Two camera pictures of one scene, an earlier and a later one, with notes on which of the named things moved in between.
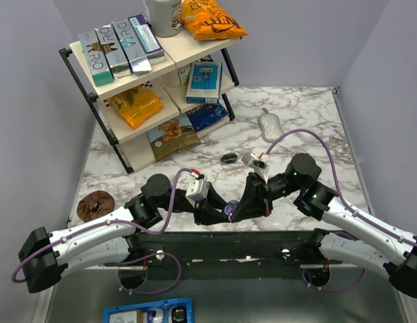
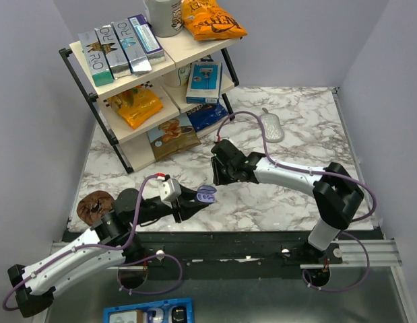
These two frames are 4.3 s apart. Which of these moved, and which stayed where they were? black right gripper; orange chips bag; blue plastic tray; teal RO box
Moved: black right gripper
Stayed: orange chips bag; teal RO box; blue plastic tray
